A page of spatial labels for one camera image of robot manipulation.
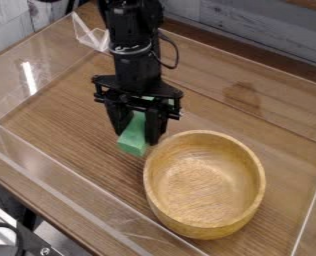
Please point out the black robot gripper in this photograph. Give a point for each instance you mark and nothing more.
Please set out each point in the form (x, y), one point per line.
(136, 89)

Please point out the green rectangular block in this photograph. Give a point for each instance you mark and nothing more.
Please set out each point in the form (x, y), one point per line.
(132, 141)

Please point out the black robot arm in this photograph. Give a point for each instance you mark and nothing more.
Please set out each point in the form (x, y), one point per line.
(133, 22)

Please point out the brown wooden bowl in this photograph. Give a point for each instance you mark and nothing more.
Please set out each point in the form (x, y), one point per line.
(205, 184)

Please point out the black metal frame bracket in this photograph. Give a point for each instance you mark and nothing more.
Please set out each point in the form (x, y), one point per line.
(31, 245)

